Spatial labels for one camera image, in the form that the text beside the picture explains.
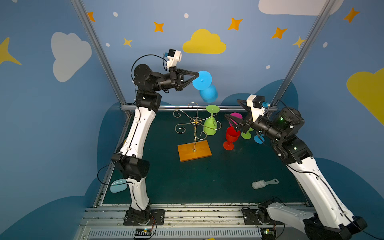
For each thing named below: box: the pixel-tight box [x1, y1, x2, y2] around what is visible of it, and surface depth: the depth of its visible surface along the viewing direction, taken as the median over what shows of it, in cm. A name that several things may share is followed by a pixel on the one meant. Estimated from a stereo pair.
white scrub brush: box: [251, 178, 280, 190], surface depth 87 cm
